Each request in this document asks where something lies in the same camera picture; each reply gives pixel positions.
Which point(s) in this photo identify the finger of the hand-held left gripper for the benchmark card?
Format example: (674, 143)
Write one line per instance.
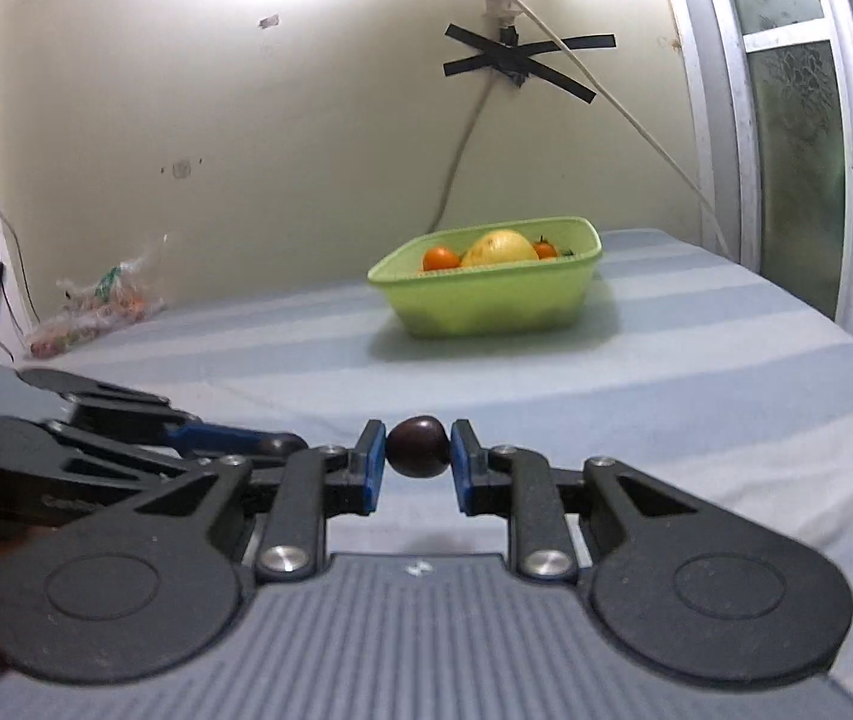
(231, 441)
(134, 459)

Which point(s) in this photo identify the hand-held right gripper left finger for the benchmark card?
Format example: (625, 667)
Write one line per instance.
(372, 465)

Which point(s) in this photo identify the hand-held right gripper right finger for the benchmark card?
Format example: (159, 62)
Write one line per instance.
(464, 465)

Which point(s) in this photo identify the dark purple fruit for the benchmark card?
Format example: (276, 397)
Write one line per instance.
(417, 447)

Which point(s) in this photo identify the green plastic basket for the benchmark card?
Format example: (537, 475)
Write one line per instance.
(486, 300)

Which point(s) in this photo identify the orange mandarin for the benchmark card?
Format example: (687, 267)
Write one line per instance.
(441, 259)
(545, 250)

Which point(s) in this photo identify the clear plastic bag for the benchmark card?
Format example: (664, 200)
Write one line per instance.
(96, 307)

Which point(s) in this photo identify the grey striped bed sheet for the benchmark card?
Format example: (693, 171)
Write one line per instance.
(621, 390)

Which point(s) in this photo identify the yellow mango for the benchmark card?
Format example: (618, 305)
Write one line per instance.
(501, 249)

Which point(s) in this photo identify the white plug adapter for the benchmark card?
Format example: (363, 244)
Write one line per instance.
(501, 9)

